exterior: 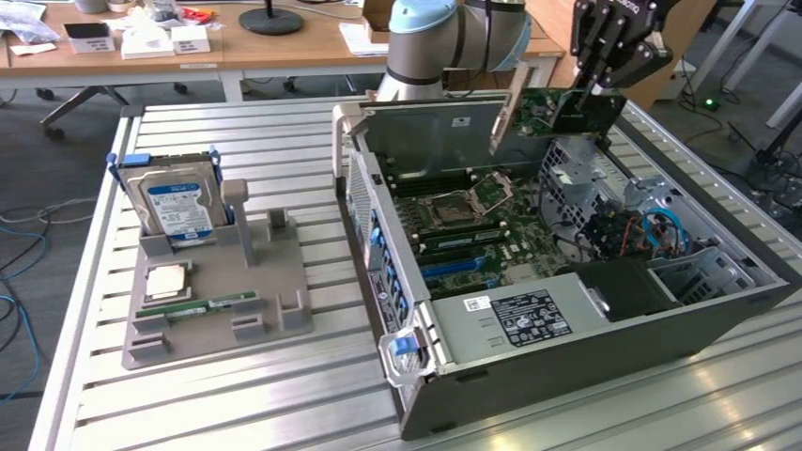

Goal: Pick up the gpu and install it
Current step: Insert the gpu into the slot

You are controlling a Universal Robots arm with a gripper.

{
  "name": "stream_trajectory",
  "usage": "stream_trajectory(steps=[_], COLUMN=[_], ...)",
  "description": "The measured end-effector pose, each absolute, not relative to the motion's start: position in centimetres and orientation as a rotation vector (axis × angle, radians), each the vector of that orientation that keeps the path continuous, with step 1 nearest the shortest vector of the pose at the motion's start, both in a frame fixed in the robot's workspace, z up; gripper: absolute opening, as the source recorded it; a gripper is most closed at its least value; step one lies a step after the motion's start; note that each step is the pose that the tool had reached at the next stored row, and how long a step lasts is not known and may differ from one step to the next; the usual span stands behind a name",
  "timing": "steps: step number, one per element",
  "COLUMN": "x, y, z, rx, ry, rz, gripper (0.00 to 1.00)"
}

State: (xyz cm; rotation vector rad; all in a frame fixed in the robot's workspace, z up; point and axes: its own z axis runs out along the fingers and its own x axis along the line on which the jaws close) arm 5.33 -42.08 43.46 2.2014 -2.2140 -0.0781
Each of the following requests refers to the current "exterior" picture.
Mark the white table frame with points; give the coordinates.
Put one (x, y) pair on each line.
(723, 44)

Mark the green RAM stick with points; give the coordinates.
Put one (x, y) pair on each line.
(188, 307)

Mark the wooden desk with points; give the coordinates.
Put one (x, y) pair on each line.
(94, 63)
(314, 51)

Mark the white unit with red dot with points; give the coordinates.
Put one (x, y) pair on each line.
(682, 82)

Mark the small paper label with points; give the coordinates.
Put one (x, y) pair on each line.
(31, 49)

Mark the grey cup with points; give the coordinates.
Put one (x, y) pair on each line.
(91, 5)

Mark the dark small item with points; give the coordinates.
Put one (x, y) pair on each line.
(163, 11)

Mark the silver power supply with label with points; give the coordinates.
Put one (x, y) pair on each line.
(463, 324)

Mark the open dark PC case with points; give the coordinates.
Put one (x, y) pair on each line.
(563, 376)

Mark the silver CPU chip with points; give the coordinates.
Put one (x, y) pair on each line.
(166, 284)

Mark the white bowl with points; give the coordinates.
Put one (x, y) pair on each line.
(119, 5)

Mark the green motherboard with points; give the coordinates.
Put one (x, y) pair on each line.
(535, 256)

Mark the plain white box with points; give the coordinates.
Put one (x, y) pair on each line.
(190, 42)

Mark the wooden cabinet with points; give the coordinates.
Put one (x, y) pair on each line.
(554, 19)

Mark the hard disk with blue caddy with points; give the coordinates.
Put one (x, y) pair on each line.
(179, 209)

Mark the perforated metal drive cage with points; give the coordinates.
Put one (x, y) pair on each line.
(582, 188)

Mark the small silver chipset heatsink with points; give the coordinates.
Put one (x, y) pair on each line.
(523, 275)

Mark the blue expansion slot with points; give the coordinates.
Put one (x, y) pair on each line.
(454, 267)

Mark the CPU socket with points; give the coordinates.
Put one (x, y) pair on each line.
(447, 211)

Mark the silver disk bay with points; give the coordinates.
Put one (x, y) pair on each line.
(702, 277)

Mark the blue case latch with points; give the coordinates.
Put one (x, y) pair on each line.
(400, 346)

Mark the white crumpled tissue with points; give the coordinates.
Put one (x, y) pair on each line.
(135, 21)

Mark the black equipment stand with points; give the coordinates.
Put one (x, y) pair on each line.
(770, 155)

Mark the grey printed parts rack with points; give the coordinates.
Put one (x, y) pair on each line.
(212, 277)

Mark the black plastic box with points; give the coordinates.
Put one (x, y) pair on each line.
(626, 291)

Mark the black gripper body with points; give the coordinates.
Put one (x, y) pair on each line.
(645, 16)

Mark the white box with black top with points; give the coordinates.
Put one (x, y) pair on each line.
(91, 44)

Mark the black round lamp base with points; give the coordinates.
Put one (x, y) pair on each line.
(270, 23)

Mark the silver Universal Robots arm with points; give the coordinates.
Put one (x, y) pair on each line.
(426, 47)

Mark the white table leg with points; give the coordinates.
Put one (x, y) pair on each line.
(789, 105)

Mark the red small item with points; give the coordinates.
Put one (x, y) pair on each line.
(198, 16)

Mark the green GPU with black cooler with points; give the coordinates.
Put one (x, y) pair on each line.
(539, 113)

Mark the white box with round roll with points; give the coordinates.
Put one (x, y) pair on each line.
(147, 47)

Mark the clear plastic bag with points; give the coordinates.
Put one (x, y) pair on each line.
(26, 23)

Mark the black power strip green light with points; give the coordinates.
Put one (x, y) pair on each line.
(710, 105)

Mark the brown cardboard box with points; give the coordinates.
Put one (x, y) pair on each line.
(376, 14)

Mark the stack of white papers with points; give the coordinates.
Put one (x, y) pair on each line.
(363, 42)

